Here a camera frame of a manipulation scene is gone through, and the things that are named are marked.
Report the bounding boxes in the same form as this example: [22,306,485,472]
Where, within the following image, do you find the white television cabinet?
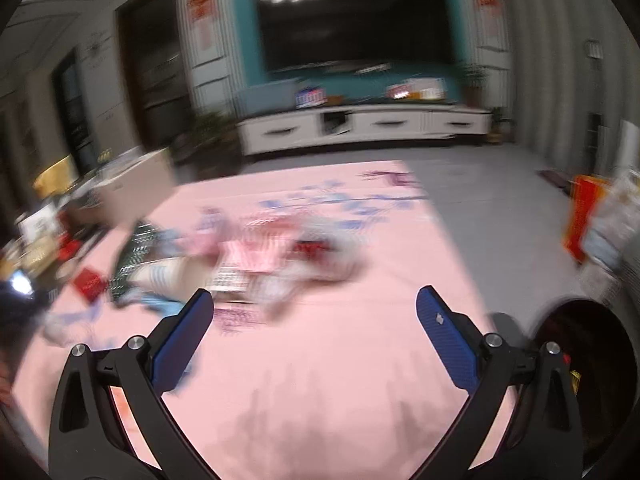
[236,104,493,157]

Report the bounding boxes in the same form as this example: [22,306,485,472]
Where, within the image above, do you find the bushy potted plant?
[172,110,241,176]

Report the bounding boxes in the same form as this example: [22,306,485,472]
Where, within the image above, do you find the striped paper cup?
[132,257,211,301]

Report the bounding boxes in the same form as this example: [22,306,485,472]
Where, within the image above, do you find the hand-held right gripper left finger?
[47,287,216,480]

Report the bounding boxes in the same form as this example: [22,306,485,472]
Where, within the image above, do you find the tall potted plant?
[460,62,488,106]

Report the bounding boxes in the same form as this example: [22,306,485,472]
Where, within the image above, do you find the small code sign stand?
[295,85,326,108]

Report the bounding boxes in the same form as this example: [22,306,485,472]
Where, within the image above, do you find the small potted plant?
[487,105,511,143]

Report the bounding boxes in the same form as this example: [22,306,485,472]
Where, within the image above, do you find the white cardboard board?
[97,147,173,231]

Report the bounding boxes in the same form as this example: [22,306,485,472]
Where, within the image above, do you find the dark floor mat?
[537,170,571,191]

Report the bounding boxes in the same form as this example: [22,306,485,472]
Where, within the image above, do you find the clear storage box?
[235,80,298,118]

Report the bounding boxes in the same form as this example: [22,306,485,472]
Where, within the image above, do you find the red snack bag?
[290,239,332,267]

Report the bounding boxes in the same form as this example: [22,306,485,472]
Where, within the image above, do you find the blue foam net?
[134,294,182,317]

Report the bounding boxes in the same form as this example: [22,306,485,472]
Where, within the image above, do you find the black trash bin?
[530,297,633,480]

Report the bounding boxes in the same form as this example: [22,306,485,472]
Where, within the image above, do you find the red box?
[72,267,108,303]

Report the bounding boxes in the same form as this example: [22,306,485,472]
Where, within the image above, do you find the pink plastic wrapper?
[260,225,371,311]

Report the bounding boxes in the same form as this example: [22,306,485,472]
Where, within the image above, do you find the pink floral tablecloth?
[10,160,521,480]

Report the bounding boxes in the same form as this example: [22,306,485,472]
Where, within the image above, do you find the dark plastic bag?
[110,222,161,306]

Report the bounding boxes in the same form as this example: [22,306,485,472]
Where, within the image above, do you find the red gift bag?
[565,175,613,263]

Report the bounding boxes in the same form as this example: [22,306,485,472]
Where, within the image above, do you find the desk calendar cards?
[387,77,446,101]

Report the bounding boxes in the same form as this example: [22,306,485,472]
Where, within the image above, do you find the large white plastic bag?
[582,170,640,271]

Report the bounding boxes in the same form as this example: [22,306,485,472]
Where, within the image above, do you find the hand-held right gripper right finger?
[415,285,585,480]

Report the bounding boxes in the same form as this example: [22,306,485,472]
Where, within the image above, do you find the yellow cloth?
[32,155,81,196]

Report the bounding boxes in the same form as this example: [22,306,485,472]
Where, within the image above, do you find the black television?
[252,0,458,73]

